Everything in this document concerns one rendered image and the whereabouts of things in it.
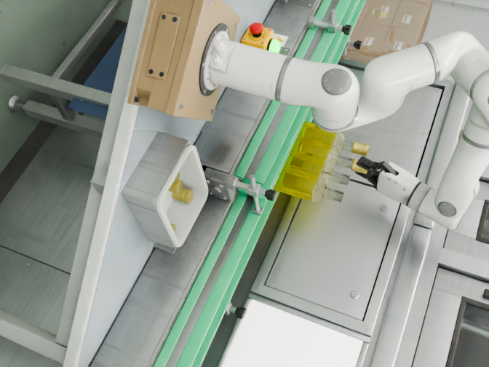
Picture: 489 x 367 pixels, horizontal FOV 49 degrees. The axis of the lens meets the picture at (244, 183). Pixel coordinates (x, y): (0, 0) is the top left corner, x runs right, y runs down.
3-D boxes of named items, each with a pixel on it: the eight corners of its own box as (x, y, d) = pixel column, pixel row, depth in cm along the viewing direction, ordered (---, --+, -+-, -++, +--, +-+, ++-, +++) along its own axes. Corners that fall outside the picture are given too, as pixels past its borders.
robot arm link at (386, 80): (420, 33, 107) (407, 72, 122) (305, 70, 107) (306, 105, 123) (439, 73, 104) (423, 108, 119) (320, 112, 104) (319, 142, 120)
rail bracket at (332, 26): (305, 29, 163) (348, 38, 159) (305, 9, 156) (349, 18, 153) (309, 20, 164) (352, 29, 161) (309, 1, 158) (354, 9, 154)
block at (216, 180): (206, 196, 144) (230, 204, 142) (200, 177, 136) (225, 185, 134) (212, 186, 145) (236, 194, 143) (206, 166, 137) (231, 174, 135)
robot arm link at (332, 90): (289, 44, 108) (367, 65, 105) (292, 76, 120) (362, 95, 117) (273, 87, 106) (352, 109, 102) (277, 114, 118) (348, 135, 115)
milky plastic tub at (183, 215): (148, 240, 132) (180, 251, 130) (121, 192, 114) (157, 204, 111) (180, 183, 140) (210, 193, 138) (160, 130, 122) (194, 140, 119)
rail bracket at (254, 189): (231, 207, 143) (275, 222, 139) (223, 172, 129) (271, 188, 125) (236, 199, 144) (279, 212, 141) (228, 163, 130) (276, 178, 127)
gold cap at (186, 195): (180, 183, 136) (195, 188, 135) (177, 196, 137) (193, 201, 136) (172, 187, 133) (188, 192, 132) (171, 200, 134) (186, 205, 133)
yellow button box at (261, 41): (241, 58, 156) (265, 63, 154) (239, 38, 150) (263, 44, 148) (251, 41, 159) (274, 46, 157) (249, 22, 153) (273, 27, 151)
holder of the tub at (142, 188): (152, 248, 137) (179, 258, 135) (120, 191, 114) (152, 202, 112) (183, 194, 145) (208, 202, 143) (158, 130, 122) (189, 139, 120)
